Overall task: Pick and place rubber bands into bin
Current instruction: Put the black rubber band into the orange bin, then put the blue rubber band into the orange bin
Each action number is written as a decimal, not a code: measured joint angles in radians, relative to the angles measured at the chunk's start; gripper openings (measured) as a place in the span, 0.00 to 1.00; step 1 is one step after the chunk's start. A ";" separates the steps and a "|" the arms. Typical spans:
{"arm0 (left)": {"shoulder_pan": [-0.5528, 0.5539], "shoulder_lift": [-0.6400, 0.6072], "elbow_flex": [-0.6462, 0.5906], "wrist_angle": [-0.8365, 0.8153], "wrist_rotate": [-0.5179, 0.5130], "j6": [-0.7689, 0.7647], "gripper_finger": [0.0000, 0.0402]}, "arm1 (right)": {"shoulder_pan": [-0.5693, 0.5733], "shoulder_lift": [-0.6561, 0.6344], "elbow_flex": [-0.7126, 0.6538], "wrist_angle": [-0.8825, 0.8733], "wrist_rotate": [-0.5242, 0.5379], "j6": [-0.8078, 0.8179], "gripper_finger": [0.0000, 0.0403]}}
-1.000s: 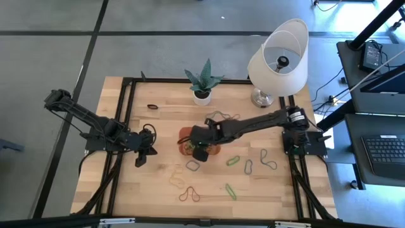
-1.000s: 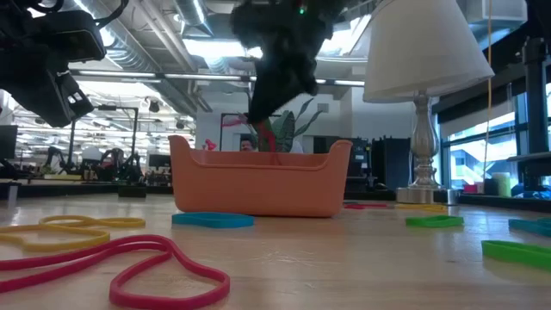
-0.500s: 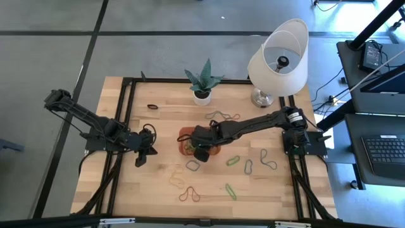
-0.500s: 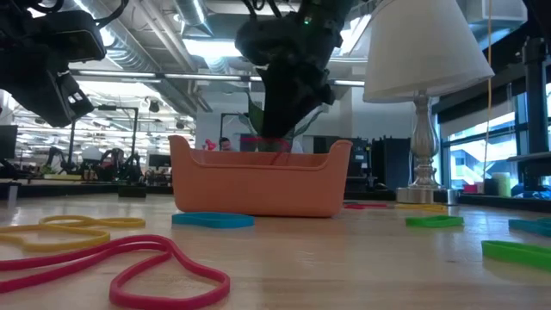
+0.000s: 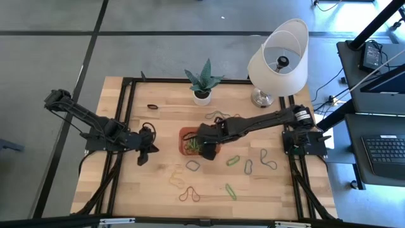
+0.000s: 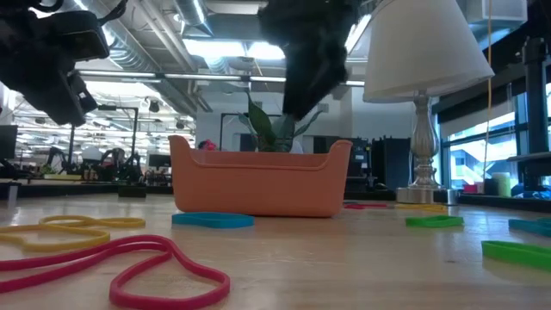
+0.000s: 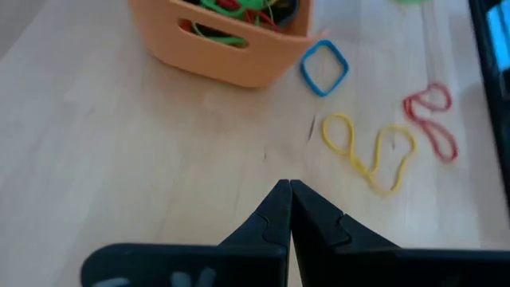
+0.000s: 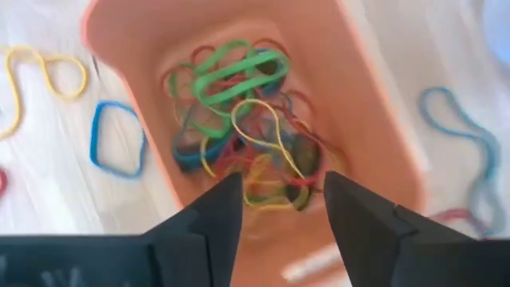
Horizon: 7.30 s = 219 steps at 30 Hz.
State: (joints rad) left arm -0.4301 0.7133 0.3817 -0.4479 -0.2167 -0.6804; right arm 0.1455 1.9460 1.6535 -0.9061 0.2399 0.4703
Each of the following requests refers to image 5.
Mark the black desk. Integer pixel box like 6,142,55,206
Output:
336,40,405,187

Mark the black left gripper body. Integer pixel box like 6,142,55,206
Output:
125,122,156,167

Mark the orange plastic bin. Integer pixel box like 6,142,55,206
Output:
178,126,222,156

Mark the blue thin rubber band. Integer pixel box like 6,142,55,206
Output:
204,110,232,120

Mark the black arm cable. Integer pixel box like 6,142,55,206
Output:
141,122,157,137

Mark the green plant in white pot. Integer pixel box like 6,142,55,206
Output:
184,58,226,106

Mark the black metal post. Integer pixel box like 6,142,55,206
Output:
347,0,405,51
318,100,357,127

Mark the black floor cable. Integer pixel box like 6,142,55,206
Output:
313,0,343,13
311,68,345,103

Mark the white shade silver table lamp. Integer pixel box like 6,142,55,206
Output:
247,18,309,108

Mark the black keyboard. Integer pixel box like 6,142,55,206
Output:
361,134,405,166

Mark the green thin rubber band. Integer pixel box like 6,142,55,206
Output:
259,148,278,171
184,137,203,153

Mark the grey chair leg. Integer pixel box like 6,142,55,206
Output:
0,138,25,152

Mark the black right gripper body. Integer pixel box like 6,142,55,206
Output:
196,122,228,161

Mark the black power adapter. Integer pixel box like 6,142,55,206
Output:
359,42,382,72

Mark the white cord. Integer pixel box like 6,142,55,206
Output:
349,58,405,92

